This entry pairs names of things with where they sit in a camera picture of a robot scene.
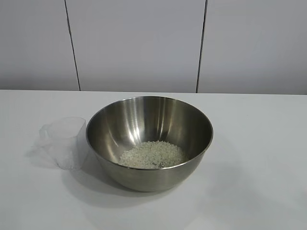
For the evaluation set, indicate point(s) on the clear plastic measuring cup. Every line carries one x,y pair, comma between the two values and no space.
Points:
69,143

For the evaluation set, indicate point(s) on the white rice grains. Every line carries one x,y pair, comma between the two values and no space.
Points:
153,154

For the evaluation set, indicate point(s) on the stainless steel mixing bowl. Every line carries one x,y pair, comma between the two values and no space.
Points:
148,177

